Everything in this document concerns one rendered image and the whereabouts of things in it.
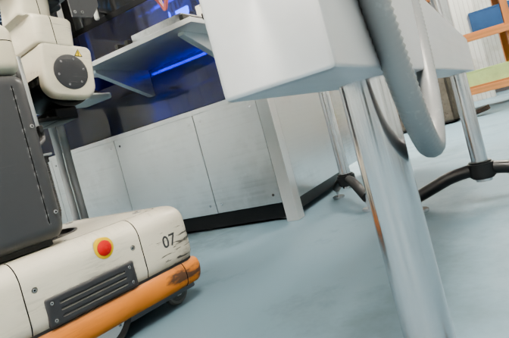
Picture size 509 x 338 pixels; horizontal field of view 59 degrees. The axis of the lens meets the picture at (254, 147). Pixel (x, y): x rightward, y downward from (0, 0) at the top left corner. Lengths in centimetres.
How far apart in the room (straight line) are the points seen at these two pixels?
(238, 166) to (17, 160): 117
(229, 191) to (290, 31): 188
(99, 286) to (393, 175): 84
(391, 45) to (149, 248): 97
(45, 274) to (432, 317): 82
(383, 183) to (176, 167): 189
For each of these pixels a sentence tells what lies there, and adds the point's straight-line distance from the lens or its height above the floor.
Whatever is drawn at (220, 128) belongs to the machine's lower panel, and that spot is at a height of 48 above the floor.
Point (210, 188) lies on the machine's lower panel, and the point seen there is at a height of 22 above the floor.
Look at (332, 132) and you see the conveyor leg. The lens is 202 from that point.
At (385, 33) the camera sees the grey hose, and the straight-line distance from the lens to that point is 36.
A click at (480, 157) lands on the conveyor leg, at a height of 15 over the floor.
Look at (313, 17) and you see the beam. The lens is 27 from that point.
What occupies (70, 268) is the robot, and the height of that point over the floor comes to 22.
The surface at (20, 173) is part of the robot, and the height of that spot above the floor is 46.
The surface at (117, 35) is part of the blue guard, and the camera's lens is 248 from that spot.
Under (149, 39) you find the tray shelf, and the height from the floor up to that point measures 86.
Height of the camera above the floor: 40
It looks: 1 degrees down
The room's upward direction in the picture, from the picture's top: 15 degrees counter-clockwise
